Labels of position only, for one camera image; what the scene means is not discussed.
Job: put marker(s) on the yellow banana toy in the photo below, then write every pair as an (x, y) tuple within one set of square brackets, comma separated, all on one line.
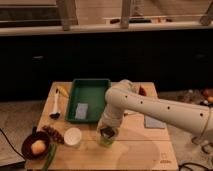
[(63, 91)]

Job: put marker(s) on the dark brown bowl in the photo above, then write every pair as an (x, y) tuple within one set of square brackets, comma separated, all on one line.
[(26, 146)]

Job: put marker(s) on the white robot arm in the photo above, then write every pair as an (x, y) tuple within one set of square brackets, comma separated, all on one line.
[(121, 96)]

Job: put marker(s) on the green vegetable stalk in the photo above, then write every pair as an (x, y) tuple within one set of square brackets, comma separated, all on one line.
[(50, 157)]

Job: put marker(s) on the grey sponge in tray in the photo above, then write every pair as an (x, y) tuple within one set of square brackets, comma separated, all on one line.
[(81, 111)]

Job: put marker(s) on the grey cloth on table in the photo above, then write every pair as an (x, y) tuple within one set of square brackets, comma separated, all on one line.
[(153, 123)]

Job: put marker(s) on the white cup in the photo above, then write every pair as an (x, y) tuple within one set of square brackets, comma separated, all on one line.
[(73, 137)]

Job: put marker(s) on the green plastic tray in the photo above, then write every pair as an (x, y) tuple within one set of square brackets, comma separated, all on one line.
[(90, 92)]

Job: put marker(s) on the yellow potato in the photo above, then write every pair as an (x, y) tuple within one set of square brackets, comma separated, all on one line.
[(38, 147)]

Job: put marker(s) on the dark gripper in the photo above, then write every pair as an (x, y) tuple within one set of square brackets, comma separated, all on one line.
[(107, 132)]

